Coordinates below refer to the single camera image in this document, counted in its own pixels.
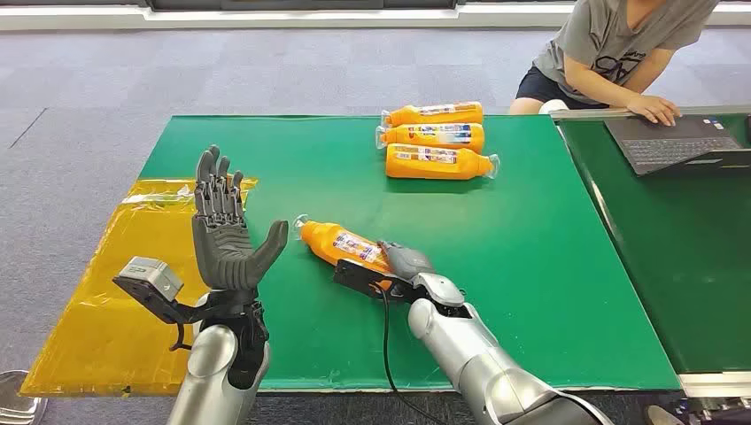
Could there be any dark grey laptop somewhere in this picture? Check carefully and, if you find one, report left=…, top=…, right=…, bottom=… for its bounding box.
left=603, top=113, right=751, bottom=178

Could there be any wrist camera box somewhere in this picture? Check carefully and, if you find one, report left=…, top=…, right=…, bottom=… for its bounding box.
left=112, top=256, right=185, bottom=304
left=333, top=259, right=413, bottom=304

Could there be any person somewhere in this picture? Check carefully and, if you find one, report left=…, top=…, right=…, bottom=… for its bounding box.
left=507, top=0, right=721, bottom=128

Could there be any pale shoe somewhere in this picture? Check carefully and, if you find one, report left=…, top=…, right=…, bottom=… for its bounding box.
left=646, top=405, right=685, bottom=425

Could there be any round metal base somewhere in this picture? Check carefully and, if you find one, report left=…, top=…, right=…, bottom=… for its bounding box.
left=0, top=369, right=49, bottom=425

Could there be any orange bottle with clear cap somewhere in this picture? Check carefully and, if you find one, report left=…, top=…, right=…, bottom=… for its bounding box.
left=384, top=143, right=501, bottom=182
left=375, top=122, right=487, bottom=155
left=380, top=101, right=484, bottom=128
left=292, top=213, right=396, bottom=293

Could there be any green table with aluminium frame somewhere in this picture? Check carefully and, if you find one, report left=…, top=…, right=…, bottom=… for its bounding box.
left=550, top=104, right=751, bottom=400

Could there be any black cable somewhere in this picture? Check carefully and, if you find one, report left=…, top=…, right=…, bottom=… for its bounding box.
left=379, top=286, right=439, bottom=425

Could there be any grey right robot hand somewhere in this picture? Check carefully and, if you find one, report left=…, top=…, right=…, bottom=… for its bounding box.
left=376, top=239, right=437, bottom=282

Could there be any green table mat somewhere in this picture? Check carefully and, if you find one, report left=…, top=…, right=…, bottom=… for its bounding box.
left=138, top=114, right=682, bottom=393

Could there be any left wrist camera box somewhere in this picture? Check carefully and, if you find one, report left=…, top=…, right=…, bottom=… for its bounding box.
left=112, top=256, right=185, bottom=304

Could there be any person's hand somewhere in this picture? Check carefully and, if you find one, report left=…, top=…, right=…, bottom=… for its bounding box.
left=625, top=94, right=684, bottom=128

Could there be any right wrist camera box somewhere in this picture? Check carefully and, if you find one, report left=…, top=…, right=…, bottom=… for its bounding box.
left=333, top=259, right=413, bottom=304

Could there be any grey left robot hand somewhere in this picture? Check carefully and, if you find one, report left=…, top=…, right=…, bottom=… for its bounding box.
left=191, top=144, right=290, bottom=295

